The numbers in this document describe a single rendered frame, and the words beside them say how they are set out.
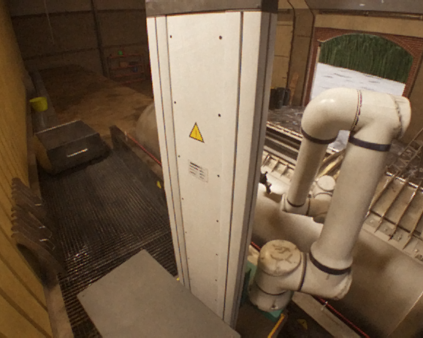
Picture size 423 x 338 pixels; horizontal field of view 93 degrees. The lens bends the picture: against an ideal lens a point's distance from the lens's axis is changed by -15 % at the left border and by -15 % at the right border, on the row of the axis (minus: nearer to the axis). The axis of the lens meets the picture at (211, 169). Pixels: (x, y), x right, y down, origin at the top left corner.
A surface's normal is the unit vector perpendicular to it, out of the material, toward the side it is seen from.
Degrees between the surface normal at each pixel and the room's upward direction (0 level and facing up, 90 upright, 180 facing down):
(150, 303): 0
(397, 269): 42
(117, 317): 0
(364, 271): 52
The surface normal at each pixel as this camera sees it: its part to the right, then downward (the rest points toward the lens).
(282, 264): -0.13, -0.79
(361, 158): -0.70, 0.25
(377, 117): -0.33, 0.39
